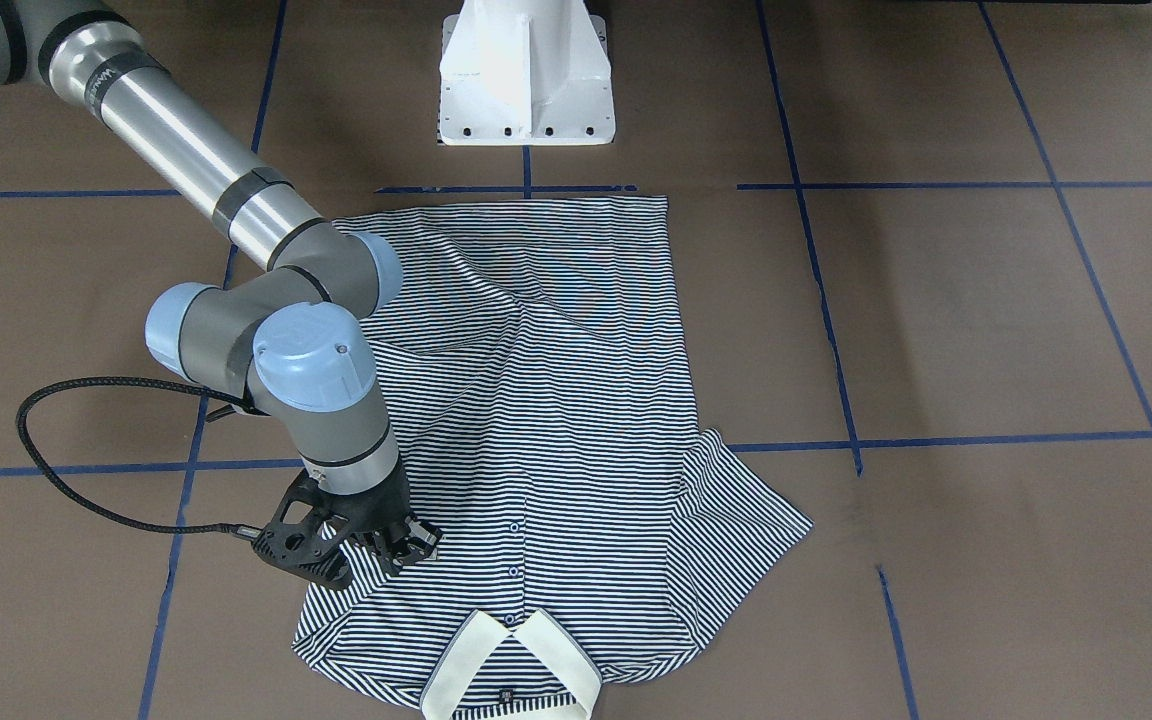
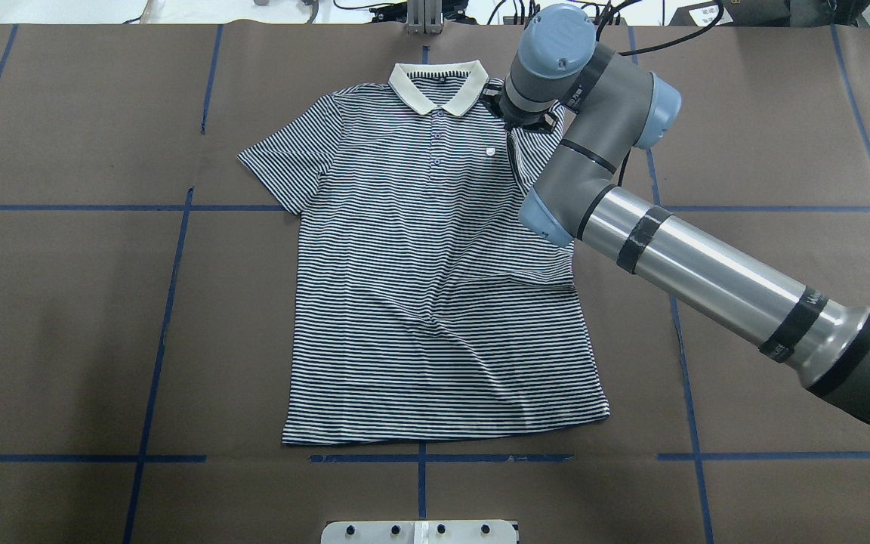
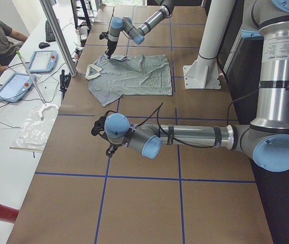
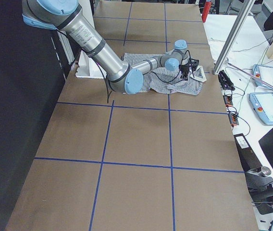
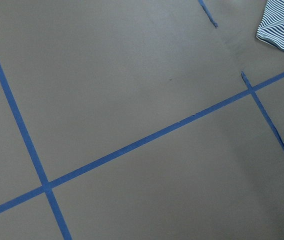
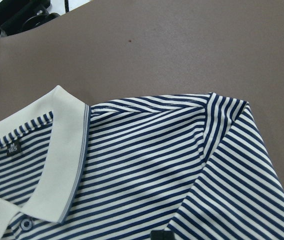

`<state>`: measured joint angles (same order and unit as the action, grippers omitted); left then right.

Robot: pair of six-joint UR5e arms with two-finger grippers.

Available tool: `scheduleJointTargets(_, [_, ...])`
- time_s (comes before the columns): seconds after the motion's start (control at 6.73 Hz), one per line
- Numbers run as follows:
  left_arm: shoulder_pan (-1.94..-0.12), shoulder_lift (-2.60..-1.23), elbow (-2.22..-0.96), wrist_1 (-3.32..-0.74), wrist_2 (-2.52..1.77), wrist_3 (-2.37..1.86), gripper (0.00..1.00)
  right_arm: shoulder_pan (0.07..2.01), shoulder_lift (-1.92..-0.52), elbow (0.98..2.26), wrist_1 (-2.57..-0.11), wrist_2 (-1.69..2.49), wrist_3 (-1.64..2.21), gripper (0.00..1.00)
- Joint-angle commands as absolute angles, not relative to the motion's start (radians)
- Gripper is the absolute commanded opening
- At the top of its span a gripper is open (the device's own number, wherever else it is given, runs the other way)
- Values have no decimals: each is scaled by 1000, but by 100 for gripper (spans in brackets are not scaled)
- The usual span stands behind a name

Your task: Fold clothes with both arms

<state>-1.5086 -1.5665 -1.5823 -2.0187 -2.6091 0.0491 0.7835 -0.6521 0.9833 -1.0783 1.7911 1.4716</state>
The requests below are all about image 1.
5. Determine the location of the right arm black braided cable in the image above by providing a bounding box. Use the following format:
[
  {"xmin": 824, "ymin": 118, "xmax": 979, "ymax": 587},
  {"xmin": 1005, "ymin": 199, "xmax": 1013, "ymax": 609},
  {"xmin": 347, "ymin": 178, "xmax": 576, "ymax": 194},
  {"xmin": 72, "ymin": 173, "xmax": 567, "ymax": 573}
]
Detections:
[{"xmin": 15, "ymin": 376, "xmax": 267, "ymax": 541}]

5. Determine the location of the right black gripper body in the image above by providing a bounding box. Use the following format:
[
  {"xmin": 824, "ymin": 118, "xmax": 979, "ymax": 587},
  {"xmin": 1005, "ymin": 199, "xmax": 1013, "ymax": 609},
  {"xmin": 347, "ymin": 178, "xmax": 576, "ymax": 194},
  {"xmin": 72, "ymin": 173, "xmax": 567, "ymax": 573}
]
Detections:
[{"xmin": 253, "ymin": 470, "xmax": 415, "ymax": 591}]

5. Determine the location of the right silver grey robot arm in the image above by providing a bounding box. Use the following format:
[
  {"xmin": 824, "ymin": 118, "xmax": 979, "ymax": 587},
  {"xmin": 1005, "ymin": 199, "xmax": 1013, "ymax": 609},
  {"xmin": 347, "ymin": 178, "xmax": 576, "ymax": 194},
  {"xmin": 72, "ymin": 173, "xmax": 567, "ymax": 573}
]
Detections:
[{"xmin": 0, "ymin": 1, "xmax": 442, "ymax": 591}]

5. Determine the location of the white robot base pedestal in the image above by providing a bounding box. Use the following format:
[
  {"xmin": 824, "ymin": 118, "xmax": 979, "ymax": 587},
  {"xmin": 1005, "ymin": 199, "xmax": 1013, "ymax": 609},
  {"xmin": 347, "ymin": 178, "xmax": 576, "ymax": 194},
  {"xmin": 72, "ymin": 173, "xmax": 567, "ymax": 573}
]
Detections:
[{"xmin": 435, "ymin": 1, "xmax": 617, "ymax": 147}]

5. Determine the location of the navy white striped polo shirt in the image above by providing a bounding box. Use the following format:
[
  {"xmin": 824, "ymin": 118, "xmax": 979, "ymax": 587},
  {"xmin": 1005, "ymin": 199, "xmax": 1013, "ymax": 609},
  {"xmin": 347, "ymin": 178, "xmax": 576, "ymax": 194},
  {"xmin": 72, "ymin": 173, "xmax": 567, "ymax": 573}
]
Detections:
[{"xmin": 291, "ymin": 196, "xmax": 812, "ymax": 719}]

